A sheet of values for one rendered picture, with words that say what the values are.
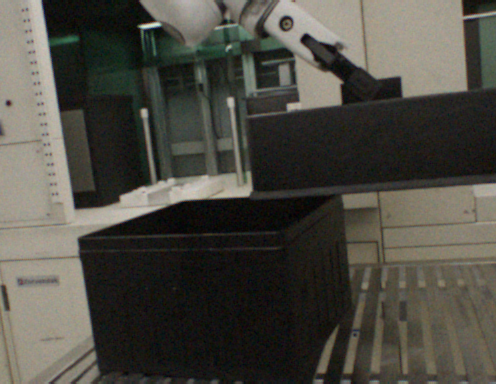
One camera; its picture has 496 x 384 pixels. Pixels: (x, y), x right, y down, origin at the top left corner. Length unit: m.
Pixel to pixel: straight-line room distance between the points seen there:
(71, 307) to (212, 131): 0.92
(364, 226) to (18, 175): 0.77
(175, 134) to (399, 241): 1.23
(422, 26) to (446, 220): 0.35
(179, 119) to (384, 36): 1.19
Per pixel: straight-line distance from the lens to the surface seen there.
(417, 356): 0.70
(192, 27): 0.77
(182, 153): 2.11
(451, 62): 1.07
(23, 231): 1.37
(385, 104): 0.63
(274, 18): 0.76
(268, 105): 1.62
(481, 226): 1.10
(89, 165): 1.53
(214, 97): 2.07
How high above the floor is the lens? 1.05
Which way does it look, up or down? 7 degrees down
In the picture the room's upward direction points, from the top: 7 degrees counter-clockwise
